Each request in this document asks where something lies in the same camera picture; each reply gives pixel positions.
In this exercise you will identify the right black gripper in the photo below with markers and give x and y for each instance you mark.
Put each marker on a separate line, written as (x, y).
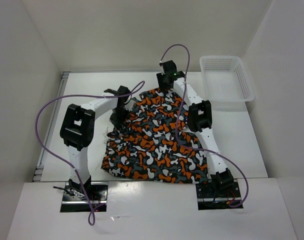
(162, 85)

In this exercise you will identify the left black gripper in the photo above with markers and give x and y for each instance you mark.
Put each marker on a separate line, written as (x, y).
(117, 123)

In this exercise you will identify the orange camouflage shorts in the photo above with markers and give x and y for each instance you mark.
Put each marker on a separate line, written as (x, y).
(153, 143)

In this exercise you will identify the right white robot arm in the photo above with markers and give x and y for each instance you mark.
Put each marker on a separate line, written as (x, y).
(199, 121)

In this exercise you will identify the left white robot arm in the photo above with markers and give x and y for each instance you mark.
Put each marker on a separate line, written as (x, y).
(77, 132)

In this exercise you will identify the white plastic basket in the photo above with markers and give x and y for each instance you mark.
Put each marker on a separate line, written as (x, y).
(226, 81)

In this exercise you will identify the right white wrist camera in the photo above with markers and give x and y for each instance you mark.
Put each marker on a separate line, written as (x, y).
(163, 65)

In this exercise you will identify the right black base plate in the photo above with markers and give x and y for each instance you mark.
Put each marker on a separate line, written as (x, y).
(210, 199)

